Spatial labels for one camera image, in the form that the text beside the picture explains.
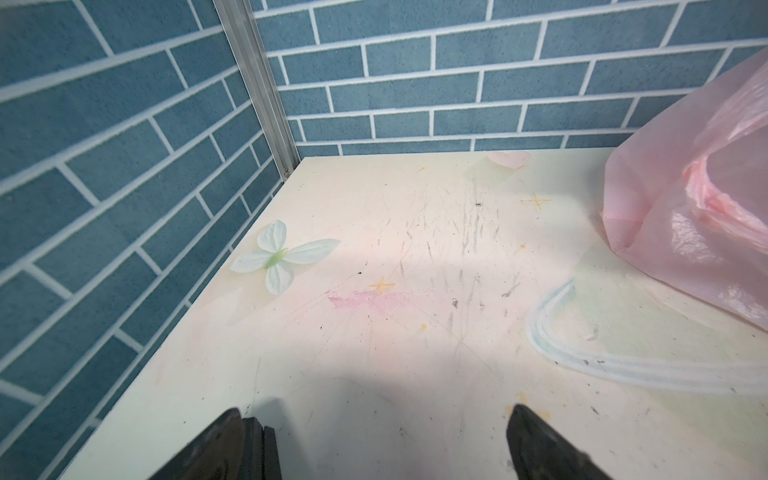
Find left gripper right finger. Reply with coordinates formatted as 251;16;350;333
506;404;611;480

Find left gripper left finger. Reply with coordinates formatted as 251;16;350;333
151;408;282;480

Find pink plastic bag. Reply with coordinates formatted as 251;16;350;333
602;51;767;327

